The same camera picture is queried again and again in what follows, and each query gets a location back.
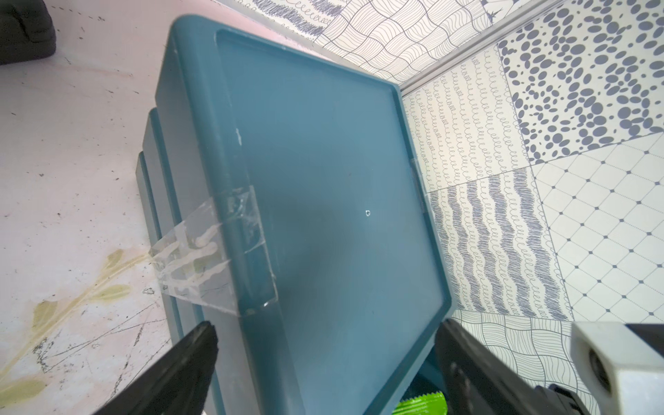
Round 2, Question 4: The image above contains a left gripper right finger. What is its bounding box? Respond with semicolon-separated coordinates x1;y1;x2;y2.
434;319;589;415

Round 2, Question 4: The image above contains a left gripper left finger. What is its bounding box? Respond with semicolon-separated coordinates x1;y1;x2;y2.
95;321;219;415

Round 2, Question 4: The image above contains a teal plastic drawer cabinet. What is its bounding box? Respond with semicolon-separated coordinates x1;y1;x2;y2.
136;15;452;414

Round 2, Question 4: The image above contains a black plastic case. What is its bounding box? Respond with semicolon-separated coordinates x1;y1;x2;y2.
1;0;56;65

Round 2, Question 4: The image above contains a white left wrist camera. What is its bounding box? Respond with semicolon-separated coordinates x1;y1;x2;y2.
571;322;663;414

